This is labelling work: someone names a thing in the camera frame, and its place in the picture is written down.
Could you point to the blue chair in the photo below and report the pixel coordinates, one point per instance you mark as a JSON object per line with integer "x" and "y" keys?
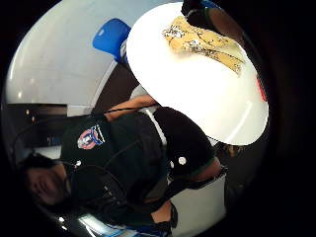
{"x": 110, "y": 38}

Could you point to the red object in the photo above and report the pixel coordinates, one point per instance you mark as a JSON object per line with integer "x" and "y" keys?
{"x": 261, "y": 89}

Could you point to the the person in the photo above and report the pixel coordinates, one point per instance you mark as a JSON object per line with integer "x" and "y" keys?
{"x": 131, "y": 154}

